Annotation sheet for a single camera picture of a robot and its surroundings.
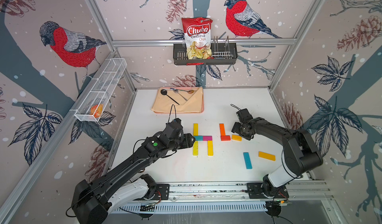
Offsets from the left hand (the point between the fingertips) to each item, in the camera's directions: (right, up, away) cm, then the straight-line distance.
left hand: (194, 138), depth 75 cm
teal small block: (+3, -5, +19) cm, 20 cm away
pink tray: (+4, +11, +30) cm, 32 cm away
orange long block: (+19, 0, +20) cm, 28 cm away
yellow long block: (+1, -10, +13) cm, 16 cm away
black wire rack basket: (+19, +51, +20) cm, 57 cm away
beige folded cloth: (-11, +20, +39) cm, 45 cm away
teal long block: (+31, -15, +8) cm, 35 cm away
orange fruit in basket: (-44, +15, -10) cm, 47 cm away
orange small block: (+26, -3, +12) cm, 28 cm away
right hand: (+28, 0, +19) cm, 34 cm away
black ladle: (-25, +26, +42) cm, 55 cm away
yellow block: (+1, 0, +22) cm, 22 cm away
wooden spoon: (-4, +26, +42) cm, 50 cm away
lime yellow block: (+10, -10, +13) cm, 18 cm away
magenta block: (+9, -5, +18) cm, 20 cm away
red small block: (+20, -5, +18) cm, 27 cm away
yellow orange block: (+43, -14, +10) cm, 46 cm away
